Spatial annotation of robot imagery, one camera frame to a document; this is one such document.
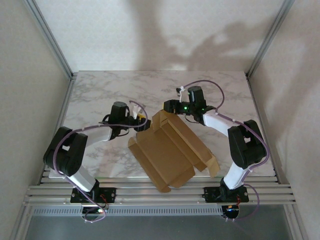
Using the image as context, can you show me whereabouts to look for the brown cardboard paper box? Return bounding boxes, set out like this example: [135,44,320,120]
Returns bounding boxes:
[127,109,221,194]

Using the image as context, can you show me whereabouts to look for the aluminium mounting rails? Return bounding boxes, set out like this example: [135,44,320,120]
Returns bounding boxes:
[23,176,298,207]

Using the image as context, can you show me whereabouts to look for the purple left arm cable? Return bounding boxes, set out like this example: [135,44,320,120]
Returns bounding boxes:
[53,99,148,225]

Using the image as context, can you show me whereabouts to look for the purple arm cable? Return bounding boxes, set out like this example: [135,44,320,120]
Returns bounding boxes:
[53,99,148,225]
[183,79,272,223]

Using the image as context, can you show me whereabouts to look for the aluminium side rail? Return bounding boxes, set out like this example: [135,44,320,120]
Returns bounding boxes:
[38,74,76,181]
[246,74,280,181]

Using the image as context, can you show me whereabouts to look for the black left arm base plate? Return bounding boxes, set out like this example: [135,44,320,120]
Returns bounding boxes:
[70,186,117,204]

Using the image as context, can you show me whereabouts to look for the aluminium frame post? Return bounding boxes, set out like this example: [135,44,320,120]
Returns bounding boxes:
[23,0,75,80]
[244,0,297,80]

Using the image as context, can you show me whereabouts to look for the grey slotted cable duct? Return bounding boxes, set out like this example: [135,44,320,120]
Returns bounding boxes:
[31,206,223,217]

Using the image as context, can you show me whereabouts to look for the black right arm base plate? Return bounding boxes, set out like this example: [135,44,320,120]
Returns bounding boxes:
[203,186,250,203]

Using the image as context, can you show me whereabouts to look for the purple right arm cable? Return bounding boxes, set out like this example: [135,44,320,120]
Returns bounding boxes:
[183,79,272,223]

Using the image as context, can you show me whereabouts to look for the aluminium frame leg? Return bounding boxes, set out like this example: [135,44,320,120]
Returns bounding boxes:
[284,205,308,240]
[9,206,29,240]

